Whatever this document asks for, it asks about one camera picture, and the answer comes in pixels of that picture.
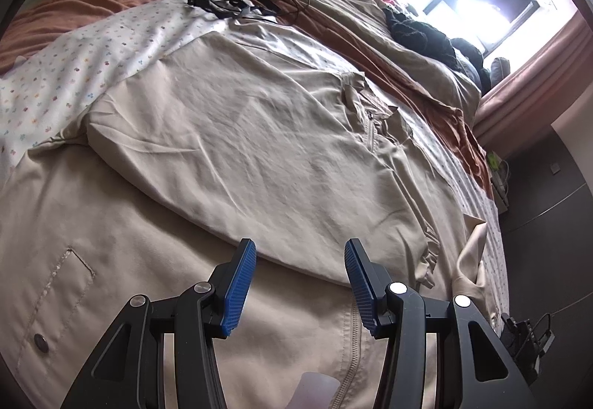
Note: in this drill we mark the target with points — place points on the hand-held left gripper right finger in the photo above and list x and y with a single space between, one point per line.
361 293

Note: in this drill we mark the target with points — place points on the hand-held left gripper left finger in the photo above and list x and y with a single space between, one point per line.
236 293

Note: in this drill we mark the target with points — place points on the beige jacket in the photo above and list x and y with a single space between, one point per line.
231 135

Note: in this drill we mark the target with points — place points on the black clothes pile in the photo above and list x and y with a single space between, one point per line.
421 33

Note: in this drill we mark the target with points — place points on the black charger device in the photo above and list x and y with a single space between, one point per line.
526 339

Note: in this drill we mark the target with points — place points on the white power strip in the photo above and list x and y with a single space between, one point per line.
498 177

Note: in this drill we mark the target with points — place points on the grey cushion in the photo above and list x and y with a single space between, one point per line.
500 68

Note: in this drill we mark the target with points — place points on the floral bed sheet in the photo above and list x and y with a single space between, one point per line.
92 56

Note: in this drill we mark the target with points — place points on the pink curtain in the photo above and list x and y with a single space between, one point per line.
537 70

